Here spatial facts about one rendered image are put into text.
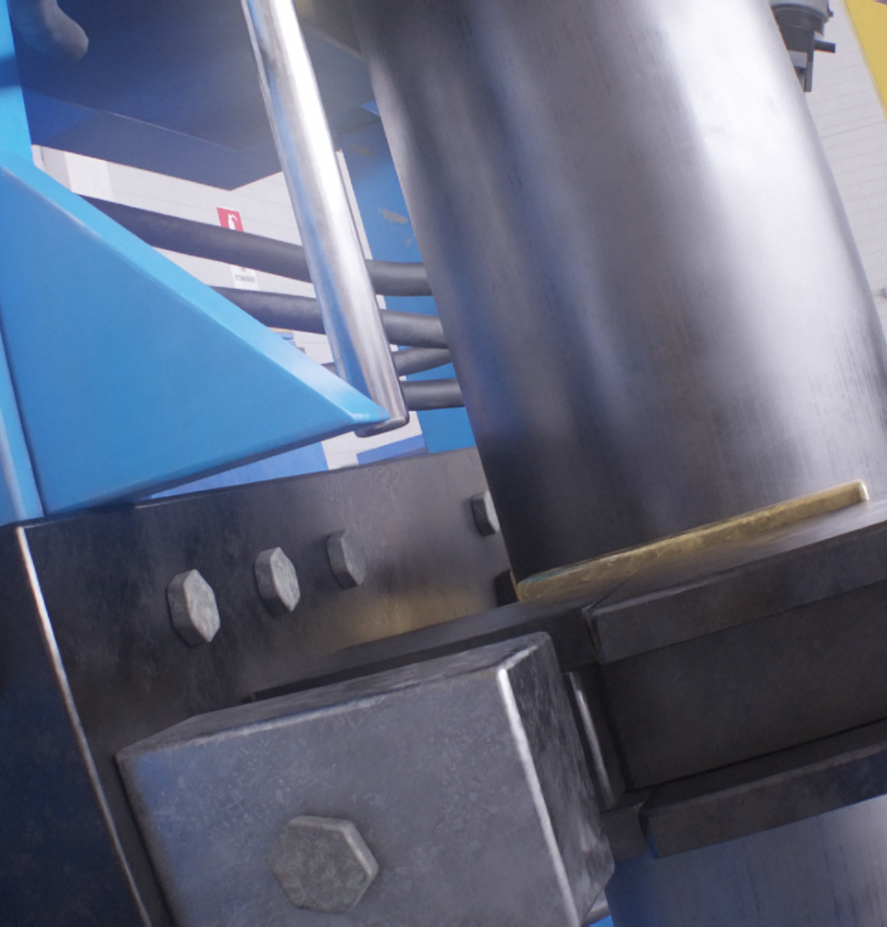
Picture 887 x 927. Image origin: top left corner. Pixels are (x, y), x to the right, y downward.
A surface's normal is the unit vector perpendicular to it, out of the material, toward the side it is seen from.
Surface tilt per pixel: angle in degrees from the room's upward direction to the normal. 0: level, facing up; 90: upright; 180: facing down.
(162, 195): 90
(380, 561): 90
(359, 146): 90
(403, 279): 103
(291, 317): 117
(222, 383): 90
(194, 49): 180
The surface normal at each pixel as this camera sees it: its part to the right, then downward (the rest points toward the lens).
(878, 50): -0.24, 0.05
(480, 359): -0.84, 0.23
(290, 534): 0.93, -0.27
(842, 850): 0.04, -0.04
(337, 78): 0.28, 0.96
